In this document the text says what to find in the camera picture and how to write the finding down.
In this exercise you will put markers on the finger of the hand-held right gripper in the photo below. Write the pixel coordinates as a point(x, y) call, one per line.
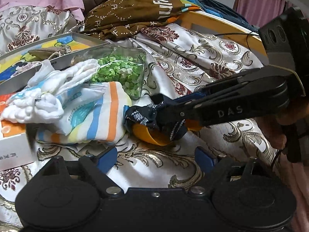
point(241, 83)
point(217, 114)

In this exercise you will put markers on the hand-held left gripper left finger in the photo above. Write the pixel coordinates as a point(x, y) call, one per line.
point(108, 156)

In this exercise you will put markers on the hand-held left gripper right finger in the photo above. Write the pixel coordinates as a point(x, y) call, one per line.
point(204, 159)

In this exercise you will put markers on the striped colourful sock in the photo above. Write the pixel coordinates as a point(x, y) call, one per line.
point(113, 116)

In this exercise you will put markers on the black and orange sock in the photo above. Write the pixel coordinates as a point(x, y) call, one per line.
point(142, 119)

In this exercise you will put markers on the metal tin box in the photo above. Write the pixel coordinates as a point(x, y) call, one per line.
point(14, 60)

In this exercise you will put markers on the person's right forearm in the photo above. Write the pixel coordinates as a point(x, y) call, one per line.
point(298, 186)

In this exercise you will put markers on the person's right hand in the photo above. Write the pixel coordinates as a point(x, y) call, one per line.
point(270, 130)

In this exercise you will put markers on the floral satin bedspread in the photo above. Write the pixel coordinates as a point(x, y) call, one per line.
point(193, 53)

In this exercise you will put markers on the blue white tissue pack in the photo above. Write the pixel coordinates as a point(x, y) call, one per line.
point(77, 73)
point(79, 106)

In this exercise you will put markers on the pink curtain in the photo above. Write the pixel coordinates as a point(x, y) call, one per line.
point(260, 2)

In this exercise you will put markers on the dark blue jeans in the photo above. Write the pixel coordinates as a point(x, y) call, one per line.
point(217, 4)

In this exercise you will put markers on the clear bag of green stars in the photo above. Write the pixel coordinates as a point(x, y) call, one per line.
point(120, 72)

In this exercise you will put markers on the white fluffy sock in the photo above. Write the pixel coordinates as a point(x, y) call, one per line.
point(29, 108)

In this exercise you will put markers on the orange and white box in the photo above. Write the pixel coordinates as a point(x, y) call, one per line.
point(12, 147)

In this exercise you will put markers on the brown printed cloth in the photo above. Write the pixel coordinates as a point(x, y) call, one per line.
point(135, 12)

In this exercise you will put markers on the wooden bed frame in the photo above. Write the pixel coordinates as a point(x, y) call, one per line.
point(205, 19)

